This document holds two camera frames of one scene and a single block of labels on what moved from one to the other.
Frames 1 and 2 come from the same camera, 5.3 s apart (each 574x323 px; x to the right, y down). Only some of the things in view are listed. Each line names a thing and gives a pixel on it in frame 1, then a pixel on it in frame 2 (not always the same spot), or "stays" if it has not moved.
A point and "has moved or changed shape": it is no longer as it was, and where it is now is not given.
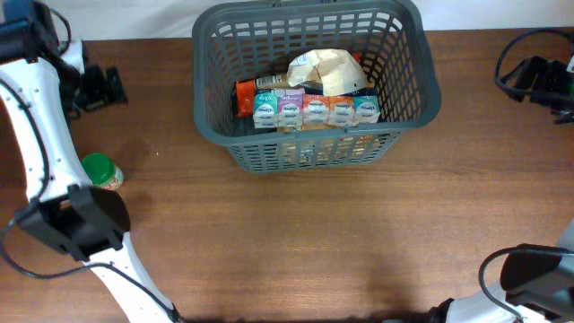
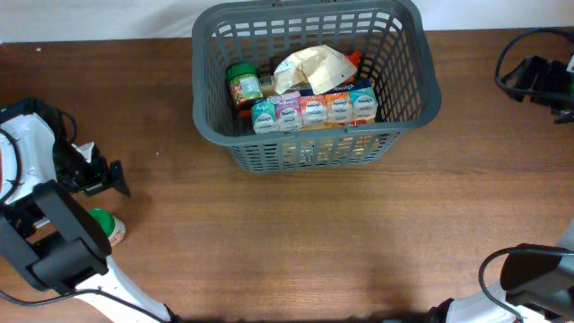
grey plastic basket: (237, 40) stays
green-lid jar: (102, 171) has moved or changed shape
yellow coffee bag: (346, 150) stays
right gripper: (552, 76) stays
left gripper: (103, 83) → (105, 174)
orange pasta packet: (245, 93) → (352, 59)
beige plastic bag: (334, 70) has moved or changed shape
